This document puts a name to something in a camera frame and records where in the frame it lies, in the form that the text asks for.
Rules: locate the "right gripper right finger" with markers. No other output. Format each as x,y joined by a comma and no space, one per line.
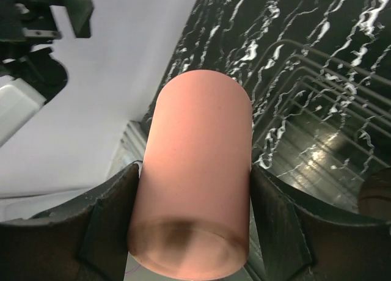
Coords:
304,238

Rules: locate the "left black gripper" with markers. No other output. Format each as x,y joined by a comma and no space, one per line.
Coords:
28,28

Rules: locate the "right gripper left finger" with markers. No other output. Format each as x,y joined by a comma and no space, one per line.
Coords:
81,239

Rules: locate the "pink plastic cup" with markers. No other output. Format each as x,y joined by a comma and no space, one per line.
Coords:
190,219

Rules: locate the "grey wire dish rack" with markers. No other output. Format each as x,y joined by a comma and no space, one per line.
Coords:
321,125

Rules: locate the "red floral plate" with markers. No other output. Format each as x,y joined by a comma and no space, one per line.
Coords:
374,195

